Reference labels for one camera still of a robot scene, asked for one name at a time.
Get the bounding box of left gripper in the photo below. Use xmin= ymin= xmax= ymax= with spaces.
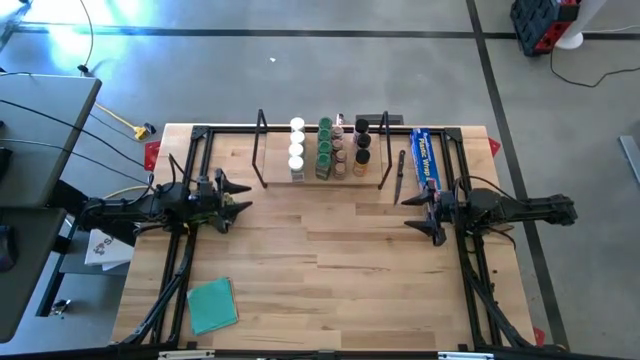
xmin=185 ymin=168 xmax=254 ymax=234

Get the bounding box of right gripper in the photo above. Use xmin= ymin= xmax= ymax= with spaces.
xmin=400 ymin=181 xmax=460 ymax=248

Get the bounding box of yellow black-lid spice bottle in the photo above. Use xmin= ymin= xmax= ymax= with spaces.
xmin=352 ymin=148 xmax=372 ymax=178

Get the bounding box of purple label black-lid spice bottle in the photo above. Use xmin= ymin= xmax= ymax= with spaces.
xmin=352 ymin=118 xmax=371 ymax=146

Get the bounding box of black kitchen knife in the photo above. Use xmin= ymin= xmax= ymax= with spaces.
xmin=393 ymin=149 xmax=407 ymax=206

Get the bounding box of blue plastic wrap box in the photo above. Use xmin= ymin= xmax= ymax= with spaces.
xmin=409 ymin=128 xmax=444 ymax=194

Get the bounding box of green sponge cloth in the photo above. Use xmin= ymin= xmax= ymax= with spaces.
xmin=186 ymin=277 xmax=240 ymax=336

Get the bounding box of white printed paper sheet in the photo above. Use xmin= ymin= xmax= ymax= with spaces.
xmin=83 ymin=227 xmax=135 ymax=271

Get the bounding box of grey folding table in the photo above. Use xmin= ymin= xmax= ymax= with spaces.
xmin=0 ymin=73 xmax=104 ymax=207

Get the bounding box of grey metal bar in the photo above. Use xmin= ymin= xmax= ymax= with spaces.
xmin=618 ymin=134 xmax=640 ymax=186

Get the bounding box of black and red tool case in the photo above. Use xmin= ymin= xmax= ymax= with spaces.
xmin=509 ymin=0 xmax=596 ymax=57

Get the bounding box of grey desk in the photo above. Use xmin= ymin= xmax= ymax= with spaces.
xmin=0 ymin=207 xmax=69 ymax=344

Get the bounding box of white stand base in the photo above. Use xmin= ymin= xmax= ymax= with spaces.
xmin=554 ymin=0 xmax=610 ymax=51

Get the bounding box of black wire wooden spice shelf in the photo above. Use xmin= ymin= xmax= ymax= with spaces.
xmin=251 ymin=108 xmax=394 ymax=192

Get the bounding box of black aluminium rig frame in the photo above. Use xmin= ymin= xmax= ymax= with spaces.
xmin=117 ymin=123 xmax=566 ymax=354

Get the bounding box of pale yellow cable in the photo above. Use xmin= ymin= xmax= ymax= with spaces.
xmin=102 ymin=184 xmax=154 ymax=200

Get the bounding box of yellow power cable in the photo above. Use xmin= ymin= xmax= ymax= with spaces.
xmin=94 ymin=102 xmax=151 ymax=142

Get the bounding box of silver metal bracket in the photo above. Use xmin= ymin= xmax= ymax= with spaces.
xmin=437 ymin=351 xmax=495 ymax=360
xmin=158 ymin=349 xmax=216 ymax=360

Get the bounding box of thin black cable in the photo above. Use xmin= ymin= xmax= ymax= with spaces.
xmin=0 ymin=97 xmax=147 ymax=169

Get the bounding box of black cable with plug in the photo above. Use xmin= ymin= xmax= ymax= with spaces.
xmin=77 ymin=0 xmax=96 ymax=75

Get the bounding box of black floor cable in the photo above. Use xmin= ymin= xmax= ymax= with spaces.
xmin=549 ymin=47 xmax=640 ymax=89

